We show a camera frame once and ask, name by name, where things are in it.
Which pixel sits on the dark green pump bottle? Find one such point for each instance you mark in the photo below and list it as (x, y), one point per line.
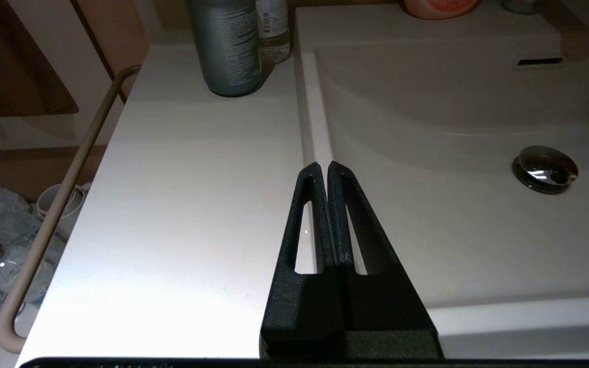
(228, 51)

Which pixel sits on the empty clear plastic bottle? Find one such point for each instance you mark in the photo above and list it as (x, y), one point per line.
(274, 30)

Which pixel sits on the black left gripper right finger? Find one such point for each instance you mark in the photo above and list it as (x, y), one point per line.
(386, 306)

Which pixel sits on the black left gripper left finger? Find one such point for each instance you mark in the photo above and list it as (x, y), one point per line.
(304, 306)

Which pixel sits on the chrome drain plug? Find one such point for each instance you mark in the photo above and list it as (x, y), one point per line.
(545, 171)

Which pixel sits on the white mug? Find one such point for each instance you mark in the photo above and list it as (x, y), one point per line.
(64, 204)

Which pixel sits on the white sink basin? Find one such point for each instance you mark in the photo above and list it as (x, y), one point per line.
(453, 102)

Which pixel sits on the beige towel rail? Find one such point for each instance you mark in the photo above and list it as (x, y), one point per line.
(54, 214)

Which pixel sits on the pink soap pump bottle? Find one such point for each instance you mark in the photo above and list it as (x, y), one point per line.
(437, 7)

